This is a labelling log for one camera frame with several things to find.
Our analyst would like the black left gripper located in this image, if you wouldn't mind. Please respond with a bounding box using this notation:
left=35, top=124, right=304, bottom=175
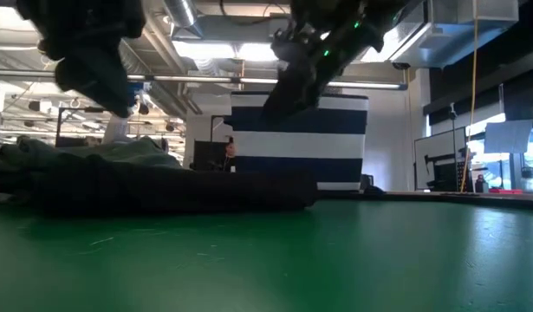
left=16, top=0, right=147, bottom=120

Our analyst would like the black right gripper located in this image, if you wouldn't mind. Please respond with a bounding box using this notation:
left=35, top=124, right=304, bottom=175
left=260, top=11, right=387, bottom=124

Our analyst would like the dark green garment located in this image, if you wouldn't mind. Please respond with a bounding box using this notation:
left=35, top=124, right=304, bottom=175
left=0, top=136, right=184, bottom=196

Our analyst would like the black garment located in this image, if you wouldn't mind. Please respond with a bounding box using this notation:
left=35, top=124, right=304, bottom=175
left=29, top=152, right=320, bottom=217

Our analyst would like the navy white striped laundry bin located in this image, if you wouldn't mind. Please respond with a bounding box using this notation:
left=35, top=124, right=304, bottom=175
left=229, top=90, right=370, bottom=192

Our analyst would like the clear spray bottle blue trigger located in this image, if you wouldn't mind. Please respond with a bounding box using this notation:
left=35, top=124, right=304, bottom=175
left=101, top=81, right=151, bottom=145

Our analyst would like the long ceiling light bar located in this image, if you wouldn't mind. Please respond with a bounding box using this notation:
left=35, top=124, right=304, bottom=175
left=0, top=68, right=408, bottom=91

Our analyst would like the black standing panel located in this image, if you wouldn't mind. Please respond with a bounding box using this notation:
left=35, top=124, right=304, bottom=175
left=192, top=140, right=233, bottom=172

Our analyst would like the white board on stand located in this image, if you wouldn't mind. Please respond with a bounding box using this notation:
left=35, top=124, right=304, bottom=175
left=413, top=127, right=469, bottom=192

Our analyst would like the silver ventilation duct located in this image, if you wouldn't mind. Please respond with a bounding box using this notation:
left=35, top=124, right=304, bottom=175
left=117, top=37, right=153, bottom=75

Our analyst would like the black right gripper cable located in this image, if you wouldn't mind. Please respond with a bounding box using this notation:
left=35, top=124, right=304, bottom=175
left=219, top=0, right=293, bottom=27

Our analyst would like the black aluminium table frame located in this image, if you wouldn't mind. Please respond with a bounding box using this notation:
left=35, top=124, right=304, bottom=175
left=315, top=188, right=533, bottom=213

